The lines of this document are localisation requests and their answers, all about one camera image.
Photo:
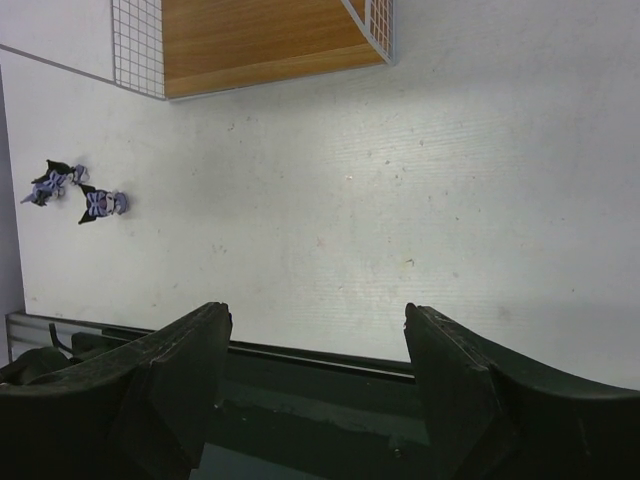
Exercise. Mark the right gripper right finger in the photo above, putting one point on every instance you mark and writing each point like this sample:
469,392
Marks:
493,413

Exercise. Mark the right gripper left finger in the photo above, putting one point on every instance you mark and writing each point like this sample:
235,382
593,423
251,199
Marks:
136,411

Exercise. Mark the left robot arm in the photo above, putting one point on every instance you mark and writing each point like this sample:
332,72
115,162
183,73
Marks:
57,355

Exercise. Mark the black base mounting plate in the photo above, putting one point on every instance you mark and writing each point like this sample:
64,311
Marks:
330,416

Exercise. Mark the purple cat toy middle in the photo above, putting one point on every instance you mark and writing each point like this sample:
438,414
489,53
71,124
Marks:
102,203

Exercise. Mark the purple cat toy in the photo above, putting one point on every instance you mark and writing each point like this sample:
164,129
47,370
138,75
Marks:
53,183
102,203

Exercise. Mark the purple cat toy far left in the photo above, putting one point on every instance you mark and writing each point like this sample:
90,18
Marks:
53,183

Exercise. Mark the white wire wooden shelf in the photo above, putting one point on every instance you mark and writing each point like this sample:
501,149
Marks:
170,50

